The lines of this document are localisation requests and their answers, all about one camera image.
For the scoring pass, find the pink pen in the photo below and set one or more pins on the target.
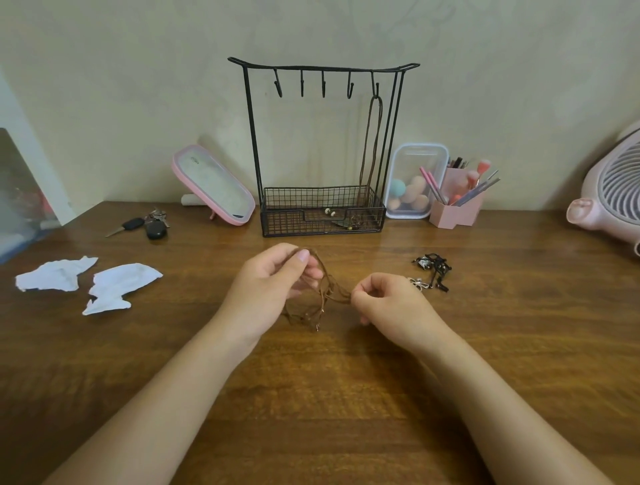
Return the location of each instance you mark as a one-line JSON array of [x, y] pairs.
[[425, 176], [433, 183]]

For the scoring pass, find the pink pig shaped desk fan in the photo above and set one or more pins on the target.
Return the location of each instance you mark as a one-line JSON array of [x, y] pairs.
[[607, 205]]

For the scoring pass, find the person's right forearm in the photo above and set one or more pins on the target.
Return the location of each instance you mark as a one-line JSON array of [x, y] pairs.
[[505, 419]]

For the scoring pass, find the pink framed table mirror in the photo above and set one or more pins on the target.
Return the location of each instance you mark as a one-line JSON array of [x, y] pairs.
[[214, 186]]

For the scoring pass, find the grey purple pencil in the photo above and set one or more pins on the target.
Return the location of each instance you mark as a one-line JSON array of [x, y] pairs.
[[475, 193]]

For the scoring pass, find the small peach makeup sponge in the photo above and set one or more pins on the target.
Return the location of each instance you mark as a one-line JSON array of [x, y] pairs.
[[393, 203]]

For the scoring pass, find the black oval key fob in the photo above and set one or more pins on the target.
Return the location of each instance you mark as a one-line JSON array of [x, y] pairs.
[[156, 230]]

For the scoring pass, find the coral tipped makeup brush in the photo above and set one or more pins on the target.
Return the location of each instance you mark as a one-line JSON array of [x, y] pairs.
[[484, 166]]

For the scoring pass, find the person's left forearm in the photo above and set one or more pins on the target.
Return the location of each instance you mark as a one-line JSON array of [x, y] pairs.
[[150, 414]]

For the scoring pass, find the person's right hand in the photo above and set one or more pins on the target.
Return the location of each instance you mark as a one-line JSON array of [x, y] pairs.
[[400, 312]]

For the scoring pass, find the dark cosmetic pencils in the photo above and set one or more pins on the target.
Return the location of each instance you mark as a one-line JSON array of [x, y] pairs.
[[457, 163]]

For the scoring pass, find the black headed car key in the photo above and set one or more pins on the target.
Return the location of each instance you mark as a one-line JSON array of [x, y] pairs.
[[133, 223]]

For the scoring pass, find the teal makeup sponge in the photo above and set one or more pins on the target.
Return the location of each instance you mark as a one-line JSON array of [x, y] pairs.
[[397, 187]]

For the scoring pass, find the silver key bunch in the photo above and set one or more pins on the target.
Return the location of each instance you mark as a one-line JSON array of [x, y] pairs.
[[158, 216]]

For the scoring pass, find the white crumpled paper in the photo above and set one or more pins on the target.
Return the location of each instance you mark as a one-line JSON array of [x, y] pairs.
[[122, 280], [52, 275]]

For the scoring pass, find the clear plastic container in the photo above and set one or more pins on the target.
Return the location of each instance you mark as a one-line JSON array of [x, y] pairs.
[[415, 158]]

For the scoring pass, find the person's left hand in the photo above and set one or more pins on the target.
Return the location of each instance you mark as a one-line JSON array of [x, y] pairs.
[[255, 300]]

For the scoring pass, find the pink brush holder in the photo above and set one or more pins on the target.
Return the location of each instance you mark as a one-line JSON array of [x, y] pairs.
[[452, 218]]

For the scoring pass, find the pink makeup brush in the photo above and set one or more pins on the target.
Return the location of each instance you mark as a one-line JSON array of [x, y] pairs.
[[473, 178]]

